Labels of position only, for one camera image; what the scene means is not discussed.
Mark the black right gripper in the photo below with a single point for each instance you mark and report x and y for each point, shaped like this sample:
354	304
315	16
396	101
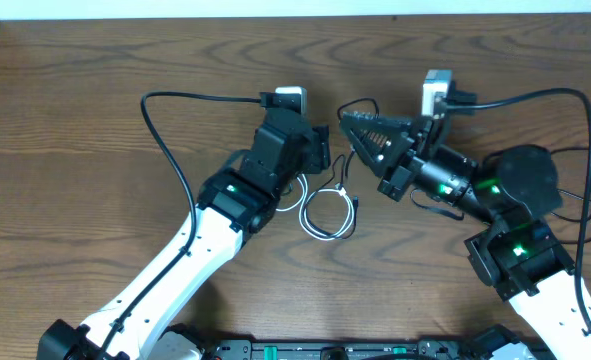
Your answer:
407	157

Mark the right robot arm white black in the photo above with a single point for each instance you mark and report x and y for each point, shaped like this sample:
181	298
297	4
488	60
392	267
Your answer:
512	192

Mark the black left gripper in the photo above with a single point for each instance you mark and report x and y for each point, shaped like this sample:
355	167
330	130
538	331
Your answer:
319	150

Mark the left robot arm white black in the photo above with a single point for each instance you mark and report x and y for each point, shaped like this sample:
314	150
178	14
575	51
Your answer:
233	204

